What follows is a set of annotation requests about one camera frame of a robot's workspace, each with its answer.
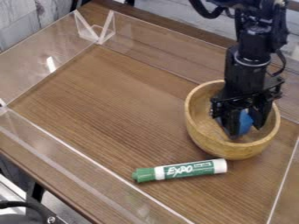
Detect clear acrylic tray wall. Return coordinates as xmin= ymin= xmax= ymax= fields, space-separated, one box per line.
xmin=0 ymin=5 xmax=299 ymax=224

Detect black cable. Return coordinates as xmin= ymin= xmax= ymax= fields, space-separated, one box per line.
xmin=0 ymin=200 xmax=45 ymax=224

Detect black metal bracket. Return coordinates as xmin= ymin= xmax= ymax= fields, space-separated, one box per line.
xmin=25 ymin=205 xmax=68 ymax=224

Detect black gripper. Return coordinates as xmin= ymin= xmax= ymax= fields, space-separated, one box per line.
xmin=209 ymin=45 xmax=285 ymax=140

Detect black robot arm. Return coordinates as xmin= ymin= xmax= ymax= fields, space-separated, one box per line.
xmin=189 ymin=0 xmax=288 ymax=138

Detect green Expo marker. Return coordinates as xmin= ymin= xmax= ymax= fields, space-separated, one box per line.
xmin=132 ymin=158 xmax=228 ymax=183

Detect brown wooden bowl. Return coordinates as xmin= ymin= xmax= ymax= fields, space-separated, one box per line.
xmin=184 ymin=80 xmax=281 ymax=160

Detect blue foam block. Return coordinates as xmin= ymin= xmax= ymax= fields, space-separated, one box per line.
xmin=237 ymin=110 xmax=253 ymax=136

